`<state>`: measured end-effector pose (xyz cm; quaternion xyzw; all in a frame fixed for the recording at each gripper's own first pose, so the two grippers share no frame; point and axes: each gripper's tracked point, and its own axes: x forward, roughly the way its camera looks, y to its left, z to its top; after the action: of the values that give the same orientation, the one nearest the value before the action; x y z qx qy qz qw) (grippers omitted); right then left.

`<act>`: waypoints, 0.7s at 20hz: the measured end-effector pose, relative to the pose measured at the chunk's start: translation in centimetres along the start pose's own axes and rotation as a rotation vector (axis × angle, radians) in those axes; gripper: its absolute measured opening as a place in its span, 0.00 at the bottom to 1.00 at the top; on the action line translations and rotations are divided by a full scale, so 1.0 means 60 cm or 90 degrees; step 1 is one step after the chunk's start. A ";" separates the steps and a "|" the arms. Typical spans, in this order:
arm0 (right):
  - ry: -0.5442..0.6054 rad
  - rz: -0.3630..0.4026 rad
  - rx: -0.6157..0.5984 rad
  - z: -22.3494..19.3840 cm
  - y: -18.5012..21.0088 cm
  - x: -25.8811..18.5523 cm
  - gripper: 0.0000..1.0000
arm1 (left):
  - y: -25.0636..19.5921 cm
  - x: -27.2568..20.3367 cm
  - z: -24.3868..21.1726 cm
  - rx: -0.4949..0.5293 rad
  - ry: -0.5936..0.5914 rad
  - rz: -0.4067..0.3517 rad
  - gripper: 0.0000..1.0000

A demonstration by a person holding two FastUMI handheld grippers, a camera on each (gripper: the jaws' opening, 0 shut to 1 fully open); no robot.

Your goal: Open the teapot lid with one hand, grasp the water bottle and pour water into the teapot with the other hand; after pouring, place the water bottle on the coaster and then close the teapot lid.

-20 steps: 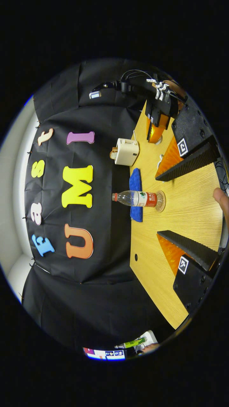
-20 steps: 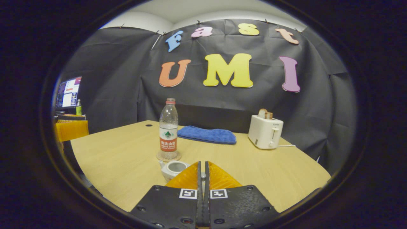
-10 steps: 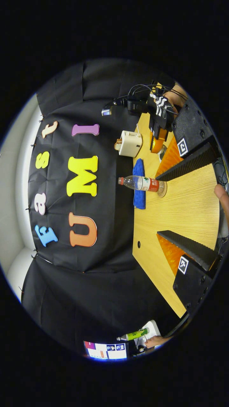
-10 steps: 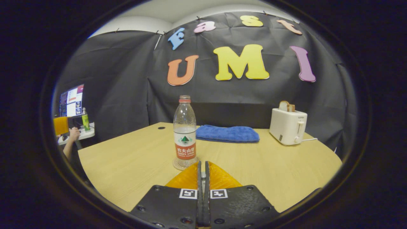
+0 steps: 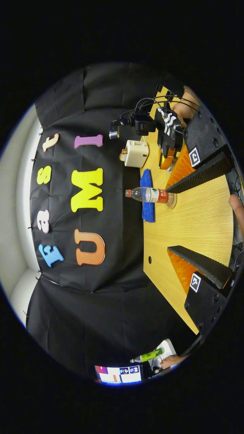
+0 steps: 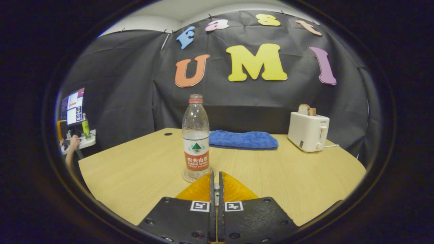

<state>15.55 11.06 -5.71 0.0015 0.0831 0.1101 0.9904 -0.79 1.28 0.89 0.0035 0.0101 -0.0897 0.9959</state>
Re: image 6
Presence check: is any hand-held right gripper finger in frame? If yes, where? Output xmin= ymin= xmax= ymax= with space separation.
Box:
xmin=218 ymin=171 xmax=299 ymax=244
xmin=137 ymin=171 xmax=217 ymax=244

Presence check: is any round cork coaster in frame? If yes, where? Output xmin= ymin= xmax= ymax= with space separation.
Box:
xmin=182 ymin=168 xmax=212 ymax=184

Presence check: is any clear plastic water bottle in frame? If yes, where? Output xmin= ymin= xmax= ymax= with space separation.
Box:
xmin=182 ymin=94 xmax=211 ymax=179

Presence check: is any green drink bottle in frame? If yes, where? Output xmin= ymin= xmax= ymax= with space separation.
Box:
xmin=82 ymin=113 xmax=91 ymax=139

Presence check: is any blue folded towel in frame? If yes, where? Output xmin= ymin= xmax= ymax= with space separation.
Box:
xmin=209 ymin=130 xmax=279 ymax=150

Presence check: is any white toaster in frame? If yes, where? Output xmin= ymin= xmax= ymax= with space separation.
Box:
xmin=288 ymin=112 xmax=330 ymax=153

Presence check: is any bread slice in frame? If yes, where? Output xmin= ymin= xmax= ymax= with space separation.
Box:
xmin=298 ymin=104 xmax=317 ymax=116

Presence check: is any white side desk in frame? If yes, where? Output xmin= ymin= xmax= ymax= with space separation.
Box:
xmin=61 ymin=129 xmax=97 ymax=156

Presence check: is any computer monitor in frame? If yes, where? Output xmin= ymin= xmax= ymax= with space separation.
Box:
xmin=60 ymin=87 xmax=85 ymax=126

